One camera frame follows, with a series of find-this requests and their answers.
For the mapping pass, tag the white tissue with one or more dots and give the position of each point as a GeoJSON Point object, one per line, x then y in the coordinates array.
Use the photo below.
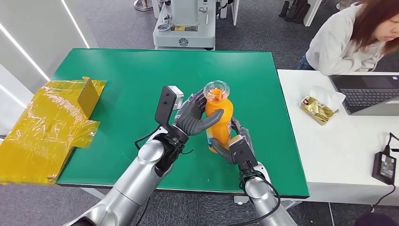
{"type": "Point", "coordinates": [329, 95]}

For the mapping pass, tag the yellow taped cardboard box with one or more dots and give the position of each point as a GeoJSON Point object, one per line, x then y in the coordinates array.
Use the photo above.
{"type": "Point", "coordinates": [43, 131]}

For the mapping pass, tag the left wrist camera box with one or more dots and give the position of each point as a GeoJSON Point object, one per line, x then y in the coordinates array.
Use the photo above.
{"type": "Point", "coordinates": [166, 104]}

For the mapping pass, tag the slim black boot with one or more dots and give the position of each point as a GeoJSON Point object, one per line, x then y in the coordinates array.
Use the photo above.
{"type": "Point", "coordinates": [284, 10]}

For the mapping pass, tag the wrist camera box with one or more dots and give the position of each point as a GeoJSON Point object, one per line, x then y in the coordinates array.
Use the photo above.
{"type": "Point", "coordinates": [166, 104]}
{"type": "Point", "coordinates": [243, 153]}

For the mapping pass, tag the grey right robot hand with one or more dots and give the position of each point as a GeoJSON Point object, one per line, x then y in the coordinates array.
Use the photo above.
{"type": "Point", "coordinates": [243, 132]}

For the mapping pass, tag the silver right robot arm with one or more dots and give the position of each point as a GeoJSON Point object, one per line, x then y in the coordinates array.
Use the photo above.
{"type": "Point", "coordinates": [265, 199]}

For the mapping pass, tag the orange juice bottle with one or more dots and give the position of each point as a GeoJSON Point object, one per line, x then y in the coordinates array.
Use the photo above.
{"type": "Point", "coordinates": [219, 124]}

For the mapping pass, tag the wide black boot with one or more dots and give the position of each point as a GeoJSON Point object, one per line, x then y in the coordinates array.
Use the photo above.
{"type": "Point", "coordinates": [297, 12]}

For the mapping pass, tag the green topped table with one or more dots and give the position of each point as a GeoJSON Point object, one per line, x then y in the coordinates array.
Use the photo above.
{"type": "Point", "coordinates": [140, 78]}

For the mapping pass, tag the gold snack wrapper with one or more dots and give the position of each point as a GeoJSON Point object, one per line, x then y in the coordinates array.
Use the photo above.
{"type": "Point", "coordinates": [315, 110]}

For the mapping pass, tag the chrome stand base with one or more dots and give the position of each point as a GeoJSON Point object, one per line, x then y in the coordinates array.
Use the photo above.
{"type": "Point", "coordinates": [142, 5]}

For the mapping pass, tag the white furniture panel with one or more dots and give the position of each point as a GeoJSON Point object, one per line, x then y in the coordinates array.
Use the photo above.
{"type": "Point", "coordinates": [311, 12]}
{"type": "Point", "coordinates": [234, 12]}

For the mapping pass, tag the grey laptop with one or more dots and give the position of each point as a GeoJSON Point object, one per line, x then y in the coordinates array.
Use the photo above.
{"type": "Point", "coordinates": [367, 93]}

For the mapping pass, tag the white desk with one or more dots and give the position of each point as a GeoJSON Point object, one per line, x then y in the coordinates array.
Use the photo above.
{"type": "Point", "coordinates": [336, 149]}

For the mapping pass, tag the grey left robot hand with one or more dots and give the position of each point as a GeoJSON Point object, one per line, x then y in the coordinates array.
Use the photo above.
{"type": "Point", "coordinates": [193, 120]}

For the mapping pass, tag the white robot base machine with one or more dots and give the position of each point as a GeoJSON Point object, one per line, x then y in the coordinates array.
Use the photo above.
{"type": "Point", "coordinates": [184, 31]}

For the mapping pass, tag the dark rounded object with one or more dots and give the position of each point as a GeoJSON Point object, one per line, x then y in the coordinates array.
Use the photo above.
{"type": "Point", "coordinates": [374, 221]}

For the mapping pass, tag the black power adapter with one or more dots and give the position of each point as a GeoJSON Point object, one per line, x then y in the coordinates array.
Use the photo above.
{"type": "Point", "coordinates": [384, 167]}

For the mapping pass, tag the person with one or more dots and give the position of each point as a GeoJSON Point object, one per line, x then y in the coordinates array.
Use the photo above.
{"type": "Point", "coordinates": [336, 46]}

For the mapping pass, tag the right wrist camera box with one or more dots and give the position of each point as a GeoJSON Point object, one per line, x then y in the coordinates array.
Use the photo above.
{"type": "Point", "coordinates": [243, 153]}

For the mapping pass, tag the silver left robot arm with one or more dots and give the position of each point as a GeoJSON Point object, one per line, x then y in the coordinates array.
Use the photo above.
{"type": "Point", "coordinates": [134, 184]}

